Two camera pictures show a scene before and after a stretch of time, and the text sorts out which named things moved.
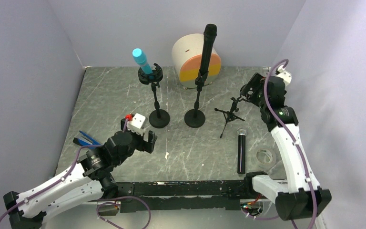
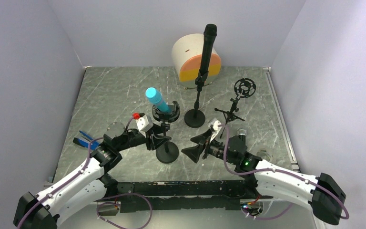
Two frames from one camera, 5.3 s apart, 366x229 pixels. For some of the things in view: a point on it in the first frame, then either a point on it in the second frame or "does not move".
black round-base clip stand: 195,118 does not move
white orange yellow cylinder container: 187,51 does not move
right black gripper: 257,82 → 194,152
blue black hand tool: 81,141 does not move
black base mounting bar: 184,194 does not move
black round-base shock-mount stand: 158,118 → 169,153
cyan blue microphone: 140,58 → 155,96
